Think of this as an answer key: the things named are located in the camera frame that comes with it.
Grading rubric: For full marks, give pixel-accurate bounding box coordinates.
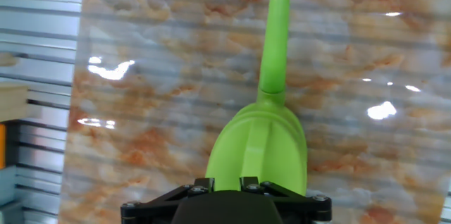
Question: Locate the orange marble pattern mat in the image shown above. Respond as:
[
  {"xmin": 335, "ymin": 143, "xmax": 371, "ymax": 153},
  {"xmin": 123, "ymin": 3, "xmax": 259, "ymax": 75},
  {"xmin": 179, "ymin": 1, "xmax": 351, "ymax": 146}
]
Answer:
[{"xmin": 58, "ymin": 0, "xmax": 451, "ymax": 224}]

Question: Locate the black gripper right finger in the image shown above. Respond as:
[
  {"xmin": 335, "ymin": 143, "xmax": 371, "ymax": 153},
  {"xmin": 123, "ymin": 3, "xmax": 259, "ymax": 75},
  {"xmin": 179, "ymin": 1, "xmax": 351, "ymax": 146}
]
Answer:
[{"xmin": 239, "ymin": 176, "xmax": 333, "ymax": 224}]

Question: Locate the orange emergency stop box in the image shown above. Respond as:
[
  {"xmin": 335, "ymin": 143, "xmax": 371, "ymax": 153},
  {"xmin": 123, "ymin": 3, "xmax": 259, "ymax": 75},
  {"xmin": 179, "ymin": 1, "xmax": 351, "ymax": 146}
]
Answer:
[{"xmin": 0, "ymin": 123, "xmax": 7, "ymax": 169}]

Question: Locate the small wooden block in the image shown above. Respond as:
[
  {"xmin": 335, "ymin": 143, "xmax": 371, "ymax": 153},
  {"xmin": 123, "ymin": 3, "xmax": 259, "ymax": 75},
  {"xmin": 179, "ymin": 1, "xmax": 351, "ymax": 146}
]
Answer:
[{"xmin": 0, "ymin": 82, "xmax": 42, "ymax": 123}]

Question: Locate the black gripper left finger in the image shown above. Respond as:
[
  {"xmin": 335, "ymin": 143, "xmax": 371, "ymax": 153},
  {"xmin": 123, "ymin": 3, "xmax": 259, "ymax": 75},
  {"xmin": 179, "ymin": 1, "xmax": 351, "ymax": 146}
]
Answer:
[{"xmin": 121, "ymin": 177, "xmax": 215, "ymax": 224}]

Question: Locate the green plastic watering can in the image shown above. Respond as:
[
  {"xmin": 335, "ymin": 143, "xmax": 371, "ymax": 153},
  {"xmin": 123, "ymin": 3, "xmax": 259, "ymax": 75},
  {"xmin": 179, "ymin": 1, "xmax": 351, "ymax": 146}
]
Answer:
[{"xmin": 205, "ymin": 0, "xmax": 308, "ymax": 197}]

